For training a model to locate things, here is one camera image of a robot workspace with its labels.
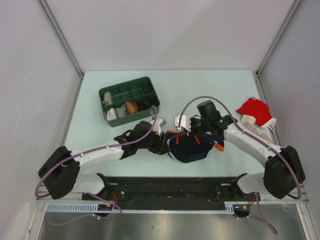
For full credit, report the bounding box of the slotted cable duct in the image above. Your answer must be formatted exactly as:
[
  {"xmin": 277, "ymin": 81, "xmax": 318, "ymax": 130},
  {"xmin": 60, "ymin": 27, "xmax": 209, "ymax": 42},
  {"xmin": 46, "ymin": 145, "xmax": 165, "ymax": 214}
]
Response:
[{"xmin": 45, "ymin": 201, "xmax": 249, "ymax": 214}]

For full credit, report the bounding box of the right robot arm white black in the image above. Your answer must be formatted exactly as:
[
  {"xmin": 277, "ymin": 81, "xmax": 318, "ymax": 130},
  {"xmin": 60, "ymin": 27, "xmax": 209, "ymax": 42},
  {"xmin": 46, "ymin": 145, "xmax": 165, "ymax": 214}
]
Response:
[{"xmin": 177, "ymin": 97, "xmax": 306, "ymax": 201}]

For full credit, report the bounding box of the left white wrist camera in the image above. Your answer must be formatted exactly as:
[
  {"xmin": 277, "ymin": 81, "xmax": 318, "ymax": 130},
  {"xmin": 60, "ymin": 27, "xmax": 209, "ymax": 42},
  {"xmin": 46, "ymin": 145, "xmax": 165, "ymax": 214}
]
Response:
[{"xmin": 150, "ymin": 117, "xmax": 166, "ymax": 135}]

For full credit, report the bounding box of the white rolled cloth in tray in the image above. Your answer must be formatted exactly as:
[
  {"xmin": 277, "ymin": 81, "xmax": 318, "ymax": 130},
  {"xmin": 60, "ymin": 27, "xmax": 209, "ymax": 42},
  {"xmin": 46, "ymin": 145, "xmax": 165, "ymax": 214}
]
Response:
[{"xmin": 106, "ymin": 107, "xmax": 118, "ymax": 121}]

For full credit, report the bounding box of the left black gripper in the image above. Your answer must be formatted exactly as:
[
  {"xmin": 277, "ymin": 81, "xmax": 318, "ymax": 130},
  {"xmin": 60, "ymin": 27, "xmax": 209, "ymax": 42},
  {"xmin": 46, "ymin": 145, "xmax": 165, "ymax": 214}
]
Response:
[{"xmin": 137, "ymin": 128, "xmax": 170, "ymax": 155}]

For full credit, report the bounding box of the navy orange underwear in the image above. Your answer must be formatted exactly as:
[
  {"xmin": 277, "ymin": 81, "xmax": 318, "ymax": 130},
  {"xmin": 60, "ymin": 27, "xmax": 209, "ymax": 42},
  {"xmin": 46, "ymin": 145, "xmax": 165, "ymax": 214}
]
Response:
[{"xmin": 166, "ymin": 130, "xmax": 225, "ymax": 163}]

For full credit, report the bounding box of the grey rolled cloth in tray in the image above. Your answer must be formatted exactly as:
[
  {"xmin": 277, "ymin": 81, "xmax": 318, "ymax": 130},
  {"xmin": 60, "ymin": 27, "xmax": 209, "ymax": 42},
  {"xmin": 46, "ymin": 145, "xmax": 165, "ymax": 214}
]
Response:
[{"xmin": 116, "ymin": 104, "xmax": 128, "ymax": 118}]

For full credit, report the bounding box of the black rolled cloth back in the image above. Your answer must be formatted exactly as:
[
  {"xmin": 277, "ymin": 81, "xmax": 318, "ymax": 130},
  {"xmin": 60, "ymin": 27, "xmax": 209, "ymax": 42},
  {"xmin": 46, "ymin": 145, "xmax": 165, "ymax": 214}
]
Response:
[{"xmin": 140, "ymin": 82, "xmax": 153, "ymax": 95}]

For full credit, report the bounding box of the red white underwear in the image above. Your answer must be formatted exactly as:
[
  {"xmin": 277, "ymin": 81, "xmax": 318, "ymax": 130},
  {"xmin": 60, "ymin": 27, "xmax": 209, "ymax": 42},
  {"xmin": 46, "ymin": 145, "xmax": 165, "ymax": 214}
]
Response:
[{"xmin": 236, "ymin": 97, "xmax": 277, "ymax": 132}]

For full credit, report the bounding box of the black rolled cloth right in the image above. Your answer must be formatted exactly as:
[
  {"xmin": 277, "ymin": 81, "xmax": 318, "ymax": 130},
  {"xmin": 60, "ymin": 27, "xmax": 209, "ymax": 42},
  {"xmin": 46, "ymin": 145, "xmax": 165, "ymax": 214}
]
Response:
[{"xmin": 145, "ymin": 96, "xmax": 160, "ymax": 108}]

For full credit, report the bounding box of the purple cable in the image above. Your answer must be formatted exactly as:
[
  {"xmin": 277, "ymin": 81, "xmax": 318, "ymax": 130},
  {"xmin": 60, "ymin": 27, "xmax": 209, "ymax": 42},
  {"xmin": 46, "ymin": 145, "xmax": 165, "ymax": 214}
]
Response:
[
  {"xmin": 179, "ymin": 96, "xmax": 304, "ymax": 235},
  {"xmin": 34, "ymin": 104, "xmax": 159, "ymax": 226}
]

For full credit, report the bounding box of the green compartment organizer tray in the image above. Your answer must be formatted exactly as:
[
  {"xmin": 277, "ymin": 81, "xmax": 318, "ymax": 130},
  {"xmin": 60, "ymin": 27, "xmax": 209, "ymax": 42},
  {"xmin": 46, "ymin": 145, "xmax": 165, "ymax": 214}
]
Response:
[{"xmin": 98, "ymin": 76, "xmax": 160, "ymax": 127}]

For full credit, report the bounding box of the orange rolled cloth in tray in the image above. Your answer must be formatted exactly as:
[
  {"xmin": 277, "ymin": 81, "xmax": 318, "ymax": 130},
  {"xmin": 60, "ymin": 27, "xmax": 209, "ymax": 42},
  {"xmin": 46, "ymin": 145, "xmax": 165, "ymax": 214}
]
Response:
[{"xmin": 125, "ymin": 101, "xmax": 139, "ymax": 115}]

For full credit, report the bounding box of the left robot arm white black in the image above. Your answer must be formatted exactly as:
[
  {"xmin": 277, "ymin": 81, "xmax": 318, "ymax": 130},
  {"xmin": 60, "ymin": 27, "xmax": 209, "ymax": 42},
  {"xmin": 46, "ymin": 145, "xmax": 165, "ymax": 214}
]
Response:
[{"xmin": 35, "ymin": 117, "xmax": 170, "ymax": 200}]

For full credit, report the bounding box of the pink underwear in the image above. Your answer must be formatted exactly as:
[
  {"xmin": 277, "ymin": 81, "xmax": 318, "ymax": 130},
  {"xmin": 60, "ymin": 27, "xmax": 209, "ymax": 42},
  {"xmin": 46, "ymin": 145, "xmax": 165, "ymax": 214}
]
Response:
[{"xmin": 249, "ymin": 124, "xmax": 272, "ymax": 145}]

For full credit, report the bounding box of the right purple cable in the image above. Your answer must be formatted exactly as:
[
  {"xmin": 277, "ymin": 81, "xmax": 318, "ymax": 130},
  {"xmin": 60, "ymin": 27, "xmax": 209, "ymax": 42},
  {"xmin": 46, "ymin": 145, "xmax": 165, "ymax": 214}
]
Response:
[{"xmin": 179, "ymin": 96, "xmax": 304, "ymax": 235}]

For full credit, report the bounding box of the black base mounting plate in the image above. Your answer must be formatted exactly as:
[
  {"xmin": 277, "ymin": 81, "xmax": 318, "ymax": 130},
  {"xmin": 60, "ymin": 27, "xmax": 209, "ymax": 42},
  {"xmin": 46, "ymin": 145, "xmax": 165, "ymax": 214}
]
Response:
[{"xmin": 51, "ymin": 175, "xmax": 292, "ymax": 204}]

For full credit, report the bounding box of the beige rolled cloth in tray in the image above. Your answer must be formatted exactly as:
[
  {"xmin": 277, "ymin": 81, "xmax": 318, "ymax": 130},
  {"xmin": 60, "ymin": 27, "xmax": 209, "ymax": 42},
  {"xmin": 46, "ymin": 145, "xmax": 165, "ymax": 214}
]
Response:
[{"xmin": 102, "ymin": 91, "xmax": 113, "ymax": 106}]

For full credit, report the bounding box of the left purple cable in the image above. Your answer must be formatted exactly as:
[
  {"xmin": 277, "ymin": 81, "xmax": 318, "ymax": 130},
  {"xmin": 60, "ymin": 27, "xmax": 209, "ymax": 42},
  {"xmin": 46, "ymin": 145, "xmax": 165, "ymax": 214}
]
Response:
[{"xmin": 34, "ymin": 104, "xmax": 159, "ymax": 226}]

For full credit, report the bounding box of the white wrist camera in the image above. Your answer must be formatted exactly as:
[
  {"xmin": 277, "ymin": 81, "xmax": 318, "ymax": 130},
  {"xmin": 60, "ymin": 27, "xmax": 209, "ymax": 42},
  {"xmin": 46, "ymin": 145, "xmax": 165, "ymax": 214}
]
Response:
[
  {"xmin": 150, "ymin": 117, "xmax": 166, "ymax": 135},
  {"xmin": 174, "ymin": 115, "xmax": 191, "ymax": 132}
]

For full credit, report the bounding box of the aluminium frame rail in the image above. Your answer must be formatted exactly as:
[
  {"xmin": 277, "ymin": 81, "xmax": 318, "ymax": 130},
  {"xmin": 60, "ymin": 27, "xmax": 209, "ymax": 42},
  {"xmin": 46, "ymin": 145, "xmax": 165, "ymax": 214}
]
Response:
[{"xmin": 36, "ymin": 185, "xmax": 309, "ymax": 203}]

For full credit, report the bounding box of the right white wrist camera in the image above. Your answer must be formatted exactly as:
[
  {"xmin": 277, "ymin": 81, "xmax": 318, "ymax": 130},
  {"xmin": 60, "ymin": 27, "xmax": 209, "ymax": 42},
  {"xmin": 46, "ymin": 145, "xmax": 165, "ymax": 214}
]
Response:
[{"xmin": 174, "ymin": 115, "xmax": 191, "ymax": 132}]

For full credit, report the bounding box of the black rolled cloth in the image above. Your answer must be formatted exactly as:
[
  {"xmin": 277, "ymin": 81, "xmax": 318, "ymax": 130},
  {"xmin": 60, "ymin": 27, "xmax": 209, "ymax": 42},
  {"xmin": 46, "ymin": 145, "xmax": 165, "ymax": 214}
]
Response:
[
  {"xmin": 140, "ymin": 82, "xmax": 153, "ymax": 95},
  {"xmin": 145, "ymin": 96, "xmax": 160, "ymax": 108},
  {"xmin": 136, "ymin": 101, "xmax": 150, "ymax": 112}
]

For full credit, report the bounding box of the black rolled cloth front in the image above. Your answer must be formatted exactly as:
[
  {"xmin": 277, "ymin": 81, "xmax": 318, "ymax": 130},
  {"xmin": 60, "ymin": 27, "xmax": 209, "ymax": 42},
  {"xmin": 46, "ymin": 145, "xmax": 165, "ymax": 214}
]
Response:
[{"xmin": 136, "ymin": 101, "xmax": 150, "ymax": 112}]

